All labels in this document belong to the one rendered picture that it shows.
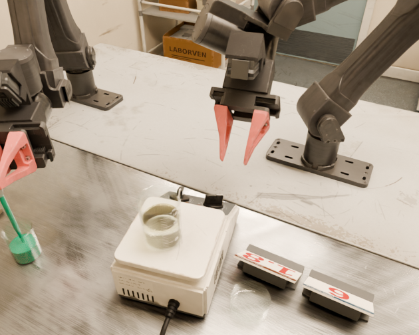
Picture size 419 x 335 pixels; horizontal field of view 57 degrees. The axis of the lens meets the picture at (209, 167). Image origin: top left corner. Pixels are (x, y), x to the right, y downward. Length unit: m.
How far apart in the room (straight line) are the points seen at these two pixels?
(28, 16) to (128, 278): 0.45
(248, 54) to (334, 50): 2.95
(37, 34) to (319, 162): 0.54
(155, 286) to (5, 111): 0.34
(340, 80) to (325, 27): 2.72
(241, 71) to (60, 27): 0.49
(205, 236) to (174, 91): 0.58
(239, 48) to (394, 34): 0.27
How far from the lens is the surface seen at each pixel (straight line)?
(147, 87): 1.05
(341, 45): 3.42
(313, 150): 0.75
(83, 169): 0.80
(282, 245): 0.63
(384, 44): 0.69
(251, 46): 0.51
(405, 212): 0.75
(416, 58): 3.41
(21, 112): 0.63
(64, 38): 0.92
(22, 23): 0.74
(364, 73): 0.70
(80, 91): 1.01
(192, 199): 0.64
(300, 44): 3.50
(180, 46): 2.80
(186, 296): 0.51
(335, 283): 0.60
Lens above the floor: 1.38
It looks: 39 degrees down
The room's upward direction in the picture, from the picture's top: straight up
